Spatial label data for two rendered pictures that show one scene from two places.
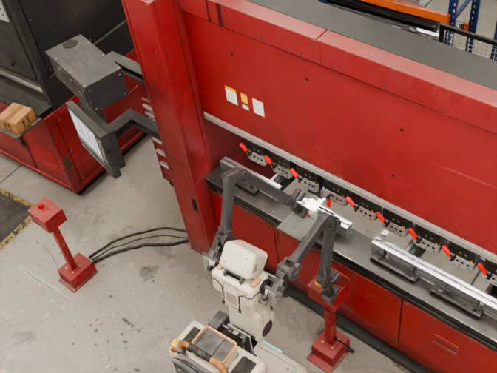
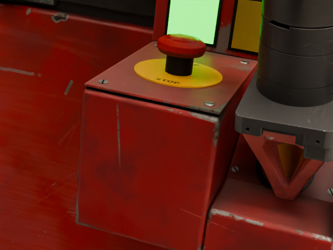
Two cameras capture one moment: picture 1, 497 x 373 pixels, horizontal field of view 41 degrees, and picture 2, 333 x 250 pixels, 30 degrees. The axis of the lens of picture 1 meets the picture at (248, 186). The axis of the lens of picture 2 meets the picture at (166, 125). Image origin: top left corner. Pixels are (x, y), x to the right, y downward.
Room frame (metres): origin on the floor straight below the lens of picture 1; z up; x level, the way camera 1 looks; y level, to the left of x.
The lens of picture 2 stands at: (1.94, -0.08, 0.93)
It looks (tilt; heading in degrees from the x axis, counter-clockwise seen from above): 22 degrees down; 328
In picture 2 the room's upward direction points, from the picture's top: 7 degrees clockwise
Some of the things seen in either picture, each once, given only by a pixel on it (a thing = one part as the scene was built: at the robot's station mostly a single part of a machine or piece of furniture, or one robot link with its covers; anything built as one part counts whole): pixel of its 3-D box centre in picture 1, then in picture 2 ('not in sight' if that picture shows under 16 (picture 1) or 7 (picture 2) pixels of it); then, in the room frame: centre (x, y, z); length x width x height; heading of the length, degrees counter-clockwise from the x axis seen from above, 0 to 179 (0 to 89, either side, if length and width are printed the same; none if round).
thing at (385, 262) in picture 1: (394, 267); not in sight; (2.29, -0.77, 0.89); 0.30 x 0.05 x 0.03; 43
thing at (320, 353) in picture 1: (328, 348); not in sight; (2.31, -0.36, 0.06); 0.25 x 0.20 x 0.12; 133
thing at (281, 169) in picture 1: (284, 161); not in sight; (2.94, -0.24, 1.26); 0.15 x 0.09 x 0.17; 43
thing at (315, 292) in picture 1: (328, 287); (231, 116); (2.33, -0.38, 0.75); 0.20 x 0.16 x 0.18; 43
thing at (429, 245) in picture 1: (430, 234); not in sight; (2.21, -0.92, 1.26); 0.15 x 0.09 x 0.17; 43
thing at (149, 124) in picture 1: (137, 132); not in sight; (3.54, 0.69, 1.18); 0.40 x 0.24 x 0.07; 43
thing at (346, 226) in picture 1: (323, 217); not in sight; (2.74, -0.44, 0.92); 0.39 x 0.06 x 0.10; 43
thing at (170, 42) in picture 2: not in sight; (180, 59); (2.35, -0.34, 0.79); 0.04 x 0.04 x 0.04
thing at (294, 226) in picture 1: (301, 220); not in sight; (2.67, -0.29, 1.00); 0.26 x 0.18 x 0.01; 133
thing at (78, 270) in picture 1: (61, 243); not in sight; (3.32, 1.44, 0.41); 0.25 x 0.20 x 0.83; 133
